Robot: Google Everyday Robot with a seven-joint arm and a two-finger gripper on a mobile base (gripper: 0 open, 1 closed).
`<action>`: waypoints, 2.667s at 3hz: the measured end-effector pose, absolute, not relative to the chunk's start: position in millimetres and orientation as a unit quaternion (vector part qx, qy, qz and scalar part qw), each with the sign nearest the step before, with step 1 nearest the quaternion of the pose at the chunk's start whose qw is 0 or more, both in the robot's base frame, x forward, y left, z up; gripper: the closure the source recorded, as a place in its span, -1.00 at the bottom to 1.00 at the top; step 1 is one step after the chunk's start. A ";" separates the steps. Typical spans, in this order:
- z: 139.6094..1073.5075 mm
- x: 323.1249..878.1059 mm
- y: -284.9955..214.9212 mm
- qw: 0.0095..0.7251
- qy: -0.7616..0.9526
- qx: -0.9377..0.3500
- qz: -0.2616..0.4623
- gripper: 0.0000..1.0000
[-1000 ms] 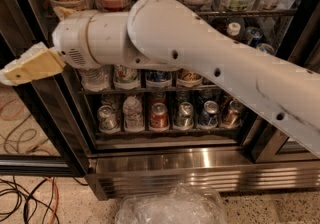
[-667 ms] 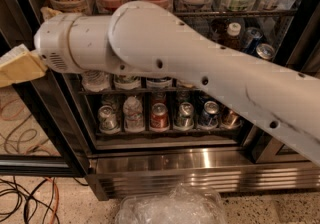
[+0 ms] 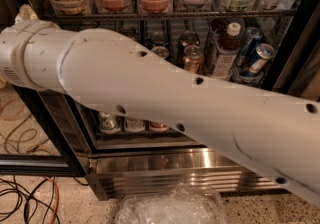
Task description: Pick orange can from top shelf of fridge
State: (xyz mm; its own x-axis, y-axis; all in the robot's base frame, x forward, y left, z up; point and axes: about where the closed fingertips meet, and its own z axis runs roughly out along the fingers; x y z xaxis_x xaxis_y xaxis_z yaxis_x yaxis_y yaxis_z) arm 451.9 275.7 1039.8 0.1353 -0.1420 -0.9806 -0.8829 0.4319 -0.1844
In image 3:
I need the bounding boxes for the small water bottle bottom shelf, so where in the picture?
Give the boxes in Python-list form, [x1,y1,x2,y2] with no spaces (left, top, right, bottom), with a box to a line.
[124,117,145,132]

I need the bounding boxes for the stainless steel fridge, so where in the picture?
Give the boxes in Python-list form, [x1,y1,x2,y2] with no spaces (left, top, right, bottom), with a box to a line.
[0,0,320,200]

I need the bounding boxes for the red can bottom shelf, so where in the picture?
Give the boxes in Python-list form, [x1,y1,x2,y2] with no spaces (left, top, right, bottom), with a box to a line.
[150,122,168,132]

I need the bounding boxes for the black floor cables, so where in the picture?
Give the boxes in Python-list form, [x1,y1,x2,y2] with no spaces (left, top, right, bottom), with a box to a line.
[0,175,89,224]

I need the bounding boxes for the blue silver can front right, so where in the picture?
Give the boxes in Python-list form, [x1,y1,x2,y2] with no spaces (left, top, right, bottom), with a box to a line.
[240,43,275,77]

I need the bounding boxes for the blue silver can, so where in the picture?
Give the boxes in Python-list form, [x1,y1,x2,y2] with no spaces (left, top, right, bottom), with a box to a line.
[235,27,263,67]
[240,43,275,77]

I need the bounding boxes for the orange floor cable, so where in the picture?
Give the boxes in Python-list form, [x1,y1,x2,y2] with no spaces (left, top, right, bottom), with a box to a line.
[44,176,61,224]

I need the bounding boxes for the top wire shelf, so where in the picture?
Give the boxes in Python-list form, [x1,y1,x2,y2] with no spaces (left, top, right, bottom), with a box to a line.
[42,9,297,23]

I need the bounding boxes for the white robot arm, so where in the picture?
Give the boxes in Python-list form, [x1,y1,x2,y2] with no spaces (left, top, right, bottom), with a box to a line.
[0,19,320,205]

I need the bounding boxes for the silver green can bottom left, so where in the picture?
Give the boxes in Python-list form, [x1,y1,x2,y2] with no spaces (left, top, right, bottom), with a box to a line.
[98,112,120,134]

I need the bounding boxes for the brown tea bottle white cap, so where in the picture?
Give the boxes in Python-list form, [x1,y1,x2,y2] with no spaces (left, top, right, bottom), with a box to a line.
[206,20,241,78]

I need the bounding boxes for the gold can middle shelf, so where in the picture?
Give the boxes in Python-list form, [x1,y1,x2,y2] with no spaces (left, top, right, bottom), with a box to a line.
[183,45,204,73]

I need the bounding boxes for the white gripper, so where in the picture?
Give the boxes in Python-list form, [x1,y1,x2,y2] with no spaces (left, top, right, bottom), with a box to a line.
[0,4,39,86]

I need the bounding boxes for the clear plastic bag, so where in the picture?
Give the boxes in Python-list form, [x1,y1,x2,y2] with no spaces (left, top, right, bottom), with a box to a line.
[115,183,227,224]

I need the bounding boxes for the blue silver can rear right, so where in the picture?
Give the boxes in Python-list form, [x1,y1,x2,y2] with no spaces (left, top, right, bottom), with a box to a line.
[235,27,263,67]

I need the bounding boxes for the blue can middle shelf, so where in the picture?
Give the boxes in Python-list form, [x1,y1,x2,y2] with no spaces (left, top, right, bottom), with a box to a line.
[151,46,170,60]

